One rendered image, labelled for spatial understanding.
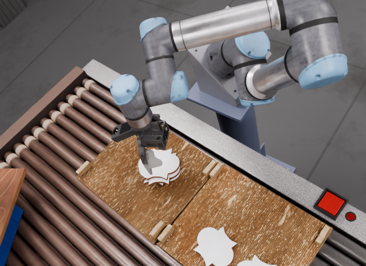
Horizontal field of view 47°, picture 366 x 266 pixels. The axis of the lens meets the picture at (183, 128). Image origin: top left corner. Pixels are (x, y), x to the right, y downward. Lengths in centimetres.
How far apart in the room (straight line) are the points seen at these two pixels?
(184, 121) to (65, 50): 218
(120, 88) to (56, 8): 310
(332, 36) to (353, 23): 216
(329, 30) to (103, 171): 93
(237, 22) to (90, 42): 261
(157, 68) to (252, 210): 56
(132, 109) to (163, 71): 13
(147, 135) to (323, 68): 52
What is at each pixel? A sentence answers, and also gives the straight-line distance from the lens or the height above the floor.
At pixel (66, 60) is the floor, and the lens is 355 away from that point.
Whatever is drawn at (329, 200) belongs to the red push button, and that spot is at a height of 93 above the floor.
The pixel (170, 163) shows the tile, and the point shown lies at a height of 102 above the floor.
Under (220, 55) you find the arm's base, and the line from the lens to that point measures 152.
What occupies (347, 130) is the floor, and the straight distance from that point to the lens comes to 262.
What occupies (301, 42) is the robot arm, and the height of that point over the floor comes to 144.
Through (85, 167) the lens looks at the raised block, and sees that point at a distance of 157.
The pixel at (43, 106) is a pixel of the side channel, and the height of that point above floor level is 95.
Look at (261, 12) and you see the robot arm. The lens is 106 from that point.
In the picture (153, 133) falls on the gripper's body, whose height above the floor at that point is 123.
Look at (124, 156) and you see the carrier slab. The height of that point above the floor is 94.
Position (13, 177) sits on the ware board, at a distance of 160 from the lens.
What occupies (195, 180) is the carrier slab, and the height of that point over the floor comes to 94.
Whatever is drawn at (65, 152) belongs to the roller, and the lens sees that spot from 171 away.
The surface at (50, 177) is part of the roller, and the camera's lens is 168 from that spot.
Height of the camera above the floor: 218
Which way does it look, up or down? 53 degrees down
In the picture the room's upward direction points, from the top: 22 degrees counter-clockwise
